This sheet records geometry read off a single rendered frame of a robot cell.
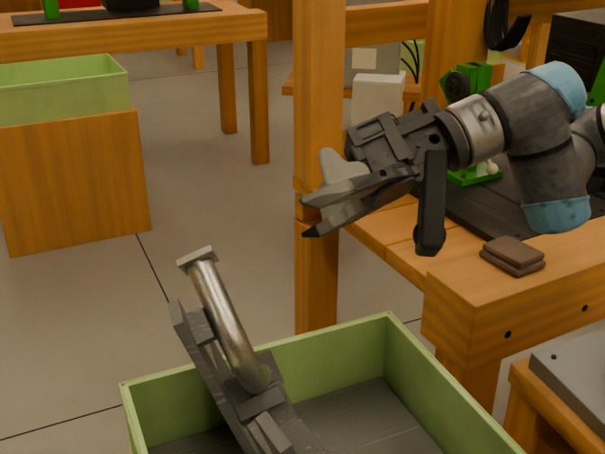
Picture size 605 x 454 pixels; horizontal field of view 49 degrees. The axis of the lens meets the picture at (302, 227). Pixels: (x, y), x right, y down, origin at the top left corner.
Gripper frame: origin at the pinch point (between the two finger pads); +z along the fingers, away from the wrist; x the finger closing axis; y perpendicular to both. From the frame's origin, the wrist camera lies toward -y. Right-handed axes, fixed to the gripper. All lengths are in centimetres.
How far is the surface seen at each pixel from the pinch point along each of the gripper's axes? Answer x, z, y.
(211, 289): 1.5, 11.8, -2.5
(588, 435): -28, -27, -39
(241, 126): -363, -26, 169
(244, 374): -1.5, 12.4, -11.8
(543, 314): -54, -39, -22
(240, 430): -7.4, 15.7, -17.0
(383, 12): -73, -48, 58
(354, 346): -31.3, -2.2, -13.2
